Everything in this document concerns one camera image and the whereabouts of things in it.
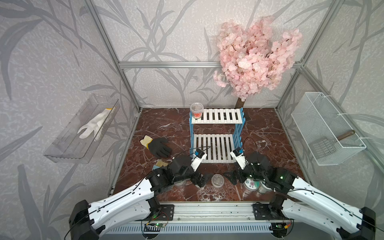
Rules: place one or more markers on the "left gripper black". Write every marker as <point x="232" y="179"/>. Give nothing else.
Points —
<point x="202" y="181"/>

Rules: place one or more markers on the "carrot lid seed container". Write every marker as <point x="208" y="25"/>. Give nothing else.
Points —
<point x="263" y="189"/>

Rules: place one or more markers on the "blue hand brush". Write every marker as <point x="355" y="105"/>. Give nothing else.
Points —
<point x="159" y="164"/>

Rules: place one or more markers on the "wooden handled brush in basket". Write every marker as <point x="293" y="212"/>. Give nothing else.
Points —
<point x="327" y="145"/>

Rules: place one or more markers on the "clear seed container red label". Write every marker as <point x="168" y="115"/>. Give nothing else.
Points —
<point x="197" y="110"/>

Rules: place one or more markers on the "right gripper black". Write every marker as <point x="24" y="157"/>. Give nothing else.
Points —
<point x="232" y="174"/>

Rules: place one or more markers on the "blue white two-tier shelf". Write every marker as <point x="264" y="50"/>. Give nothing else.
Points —
<point x="218" y="147"/>

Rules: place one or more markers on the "white glove in tray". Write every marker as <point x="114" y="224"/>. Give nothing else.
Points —
<point x="95" y="125"/>

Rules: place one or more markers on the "clear acrylic wall tray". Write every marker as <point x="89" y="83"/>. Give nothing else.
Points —
<point x="79" y="140"/>

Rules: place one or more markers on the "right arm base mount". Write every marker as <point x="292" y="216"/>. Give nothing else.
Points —
<point x="268" y="212"/>

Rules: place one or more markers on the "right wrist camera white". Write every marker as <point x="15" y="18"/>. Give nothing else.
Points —
<point x="238" y="155"/>

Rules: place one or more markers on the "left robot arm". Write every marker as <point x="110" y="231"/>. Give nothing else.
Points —
<point x="89" y="221"/>

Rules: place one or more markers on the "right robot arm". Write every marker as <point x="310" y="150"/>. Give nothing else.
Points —
<point x="297" y="200"/>

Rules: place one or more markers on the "strawberry lid seed container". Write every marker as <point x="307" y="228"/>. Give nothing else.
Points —
<point x="181" y="183"/>

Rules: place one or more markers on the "pink artificial blossom tree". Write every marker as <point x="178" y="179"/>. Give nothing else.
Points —
<point x="251" y="61"/>

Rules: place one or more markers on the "pink flower lid container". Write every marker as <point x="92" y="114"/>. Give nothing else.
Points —
<point x="251" y="186"/>

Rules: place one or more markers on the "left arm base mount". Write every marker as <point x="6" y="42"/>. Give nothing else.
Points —
<point x="165" y="213"/>

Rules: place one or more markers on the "white wire mesh basket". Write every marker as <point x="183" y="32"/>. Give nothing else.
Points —
<point x="315" y="116"/>

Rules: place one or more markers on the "black work glove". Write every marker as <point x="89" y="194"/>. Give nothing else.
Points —
<point x="157" y="147"/>

